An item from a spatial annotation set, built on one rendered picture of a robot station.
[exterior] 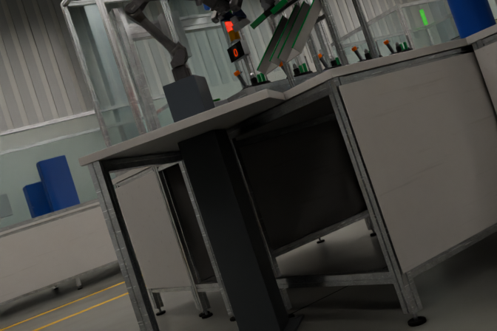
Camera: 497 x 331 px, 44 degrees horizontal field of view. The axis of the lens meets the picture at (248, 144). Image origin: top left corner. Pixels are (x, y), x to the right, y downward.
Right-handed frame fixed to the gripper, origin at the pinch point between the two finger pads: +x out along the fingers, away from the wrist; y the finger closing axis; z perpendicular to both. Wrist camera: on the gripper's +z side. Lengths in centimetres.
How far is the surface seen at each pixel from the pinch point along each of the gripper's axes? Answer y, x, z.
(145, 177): 101, 25, -51
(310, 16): -35.8, 11.7, -8.0
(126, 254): -3, -20, -108
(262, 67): -7.2, 13.9, -20.5
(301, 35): -34.7, 9.8, -16.8
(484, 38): -72, 67, -1
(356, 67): -62, 14, -37
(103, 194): 1, -33, -91
